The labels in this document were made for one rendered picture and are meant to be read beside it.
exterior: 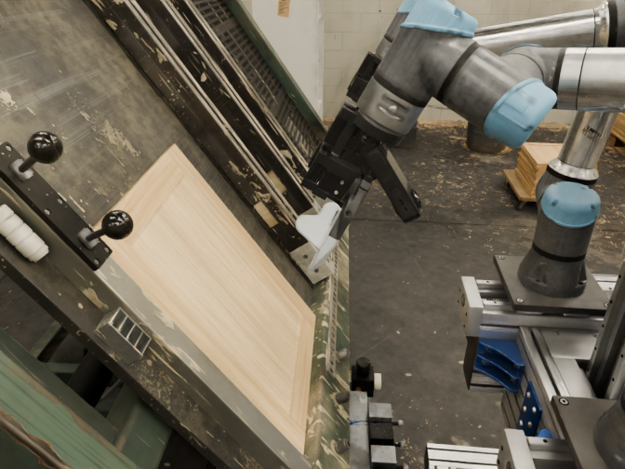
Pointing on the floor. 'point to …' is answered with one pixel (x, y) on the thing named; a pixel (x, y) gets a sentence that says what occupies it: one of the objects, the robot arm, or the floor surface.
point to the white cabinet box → (297, 41)
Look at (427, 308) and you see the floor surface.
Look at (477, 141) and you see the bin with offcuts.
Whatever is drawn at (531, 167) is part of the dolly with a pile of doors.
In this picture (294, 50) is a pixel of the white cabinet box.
